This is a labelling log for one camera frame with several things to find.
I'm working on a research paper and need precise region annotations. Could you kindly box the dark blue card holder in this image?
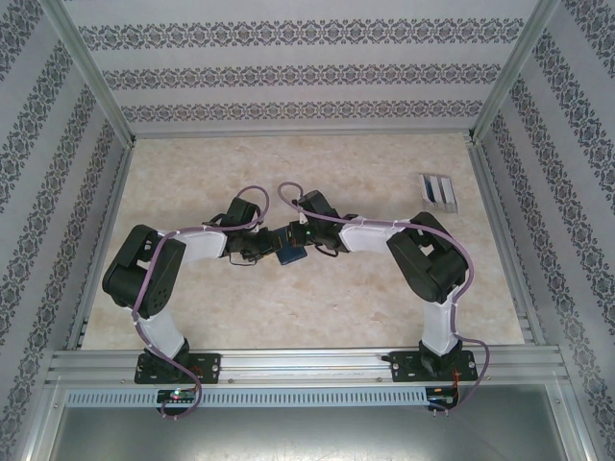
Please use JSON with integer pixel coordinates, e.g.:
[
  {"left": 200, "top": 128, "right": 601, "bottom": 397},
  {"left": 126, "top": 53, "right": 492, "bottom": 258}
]
[{"left": 273, "top": 223, "right": 308, "bottom": 267}]

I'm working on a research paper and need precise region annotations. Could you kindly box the small circuit board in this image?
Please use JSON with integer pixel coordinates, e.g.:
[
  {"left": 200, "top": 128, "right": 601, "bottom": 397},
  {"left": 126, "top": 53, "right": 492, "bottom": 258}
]
[
  {"left": 429, "top": 387, "right": 460, "bottom": 407},
  {"left": 157, "top": 389, "right": 198, "bottom": 403}
]

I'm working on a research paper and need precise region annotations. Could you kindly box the grey sheet metal panel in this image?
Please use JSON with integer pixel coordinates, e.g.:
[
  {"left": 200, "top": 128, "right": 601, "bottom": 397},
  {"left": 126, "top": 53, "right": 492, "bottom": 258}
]
[{"left": 55, "top": 407, "right": 561, "bottom": 461}]

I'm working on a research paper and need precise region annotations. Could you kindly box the purple cable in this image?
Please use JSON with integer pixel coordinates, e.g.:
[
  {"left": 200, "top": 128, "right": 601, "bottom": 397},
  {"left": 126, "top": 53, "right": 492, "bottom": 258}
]
[
  {"left": 277, "top": 182, "right": 494, "bottom": 417},
  {"left": 132, "top": 184, "right": 271, "bottom": 420}
]

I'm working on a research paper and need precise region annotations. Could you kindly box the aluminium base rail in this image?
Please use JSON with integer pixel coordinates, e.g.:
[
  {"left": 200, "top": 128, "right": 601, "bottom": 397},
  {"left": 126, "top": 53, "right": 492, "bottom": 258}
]
[{"left": 45, "top": 348, "right": 563, "bottom": 385}]

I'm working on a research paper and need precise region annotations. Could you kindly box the aluminium side rail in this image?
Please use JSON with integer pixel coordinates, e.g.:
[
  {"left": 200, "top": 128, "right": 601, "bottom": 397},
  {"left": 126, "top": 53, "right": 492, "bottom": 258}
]
[
  {"left": 65, "top": 138, "right": 135, "bottom": 351},
  {"left": 468, "top": 138, "right": 547, "bottom": 346}
]

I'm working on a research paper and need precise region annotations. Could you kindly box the slotted grey cable duct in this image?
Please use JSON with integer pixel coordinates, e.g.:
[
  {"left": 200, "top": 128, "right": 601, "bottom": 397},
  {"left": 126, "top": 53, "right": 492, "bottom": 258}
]
[{"left": 64, "top": 387, "right": 429, "bottom": 408}]

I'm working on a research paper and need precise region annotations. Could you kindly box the aluminium frame post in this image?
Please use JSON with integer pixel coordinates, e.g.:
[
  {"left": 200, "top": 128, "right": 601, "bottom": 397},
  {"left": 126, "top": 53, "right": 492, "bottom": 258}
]
[
  {"left": 465, "top": 0, "right": 563, "bottom": 143},
  {"left": 40, "top": 0, "right": 135, "bottom": 145}
]

